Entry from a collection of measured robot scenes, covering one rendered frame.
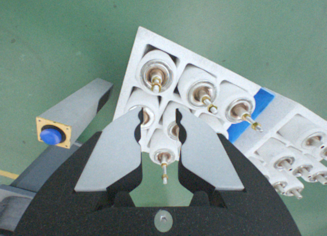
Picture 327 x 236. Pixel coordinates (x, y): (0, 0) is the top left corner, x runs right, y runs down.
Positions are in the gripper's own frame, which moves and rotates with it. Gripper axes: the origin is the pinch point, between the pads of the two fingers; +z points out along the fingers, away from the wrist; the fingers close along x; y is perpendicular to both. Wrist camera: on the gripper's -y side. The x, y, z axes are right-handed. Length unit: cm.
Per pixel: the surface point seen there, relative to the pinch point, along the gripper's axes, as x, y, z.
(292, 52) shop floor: 55, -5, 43
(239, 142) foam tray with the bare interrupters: 38, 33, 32
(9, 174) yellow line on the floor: -101, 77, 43
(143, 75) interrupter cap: -3.5, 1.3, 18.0
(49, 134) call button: -22.6, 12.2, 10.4
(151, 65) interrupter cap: -1.7, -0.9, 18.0
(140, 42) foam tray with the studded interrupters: -4.6, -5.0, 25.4
